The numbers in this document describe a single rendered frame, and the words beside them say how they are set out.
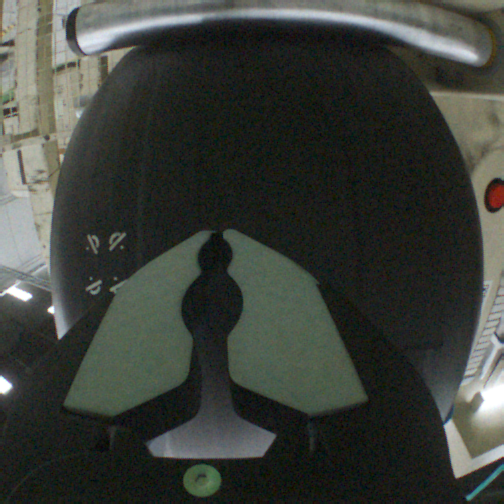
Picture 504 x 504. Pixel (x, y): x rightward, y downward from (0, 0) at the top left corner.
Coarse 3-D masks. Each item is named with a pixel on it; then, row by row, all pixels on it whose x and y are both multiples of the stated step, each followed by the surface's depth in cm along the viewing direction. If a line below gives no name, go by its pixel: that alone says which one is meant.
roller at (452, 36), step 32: (128, 0) 16; (160, 0) 16; (192, 0) 16; (224, 0) 17; (256, 0) 17; (288, 0) 17; (320, 0) 17; (352, 0) 17; (384, 0) 17; (96, 32) 17; (128, 32) 17; (160, 32) 18; (192, 32) 18; (224, 32) 19; (256, 32) 19; (288, 32) 19; (320, 32) 19; (352, 32) 19; (384, 32) 18; (416, 32) 18; (448, 32) 17; (480, 32) 17; (480, 64) 19
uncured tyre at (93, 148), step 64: (128, 64) 19; (192, 64) 17; (256, 64) 17; (320, 64) 17; (384, 64) 18; (128, 128) 15; (192, 128) 15; (256, 128) 15; (320, 128) 15; (384, 128) 15; (448, 128) 17; (64, 192) 17; (128, 192) 14; (192, 192) 14; (256, 192) 14; (320, 192) 14; (384, 192) 15; (448, 192) 15; (64, 256) 15; (320, 256) 14; (384, 256) 14; (448, 256) 14; (64, 320) 16; (384, 320) 14; (448, 320) 14; (448, 384) 15; (192, 448) 15; (256, 448) 15
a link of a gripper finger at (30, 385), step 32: (96, 320) 8; (64, 352) 7; (32, 384) 6; (64, 384) 6; (32, 416) 5; (64, 416) 5; (0, 448) 4; (32, 448) 4; (64, 448) 5; (96, 448) 5; (0, 480) 4
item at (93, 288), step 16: (96, 224) 14; (112, 224) 14; (128, 224) 14; (96, 240) 14; (112, 240) 14; (128, 240) 14; (96, 256) 14; (112, 256) 14; (128, 256) 14; (96, 272) 14; (112, 272) 14; (128, 272) 14; (96, 288) 14; (112, 288) 14
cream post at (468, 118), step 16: (432, 96) 33; (448, 96) 30; (448, 112) 31; (464, 112) 28; (480, 112) 27; (496, 112) 27; (464, 128) 28; (480, 128) 28; (496, 128) 28; (464, 144) 29; (480, 144) 29; (496, 144) 28; (480, 160) 29; (496, 160) 29; (480, 176) 30; (496, 176) 30; (480, 192) 31; (480, 208) 32; (496, 208) 32; (496, 224) 33; (496, 240) 34; (496, 256) 35; (496, 272) 36; (496, 288) 37; (480, 320) 40
